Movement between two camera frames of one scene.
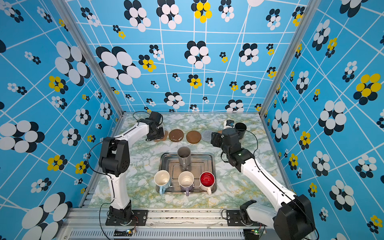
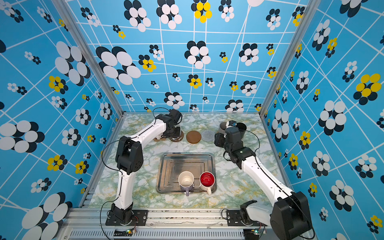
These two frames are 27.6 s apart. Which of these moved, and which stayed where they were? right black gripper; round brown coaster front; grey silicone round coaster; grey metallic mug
Moved: grey metallic mug
Stayed: grey silicone round coaster; right black gripper; round brown coaster front
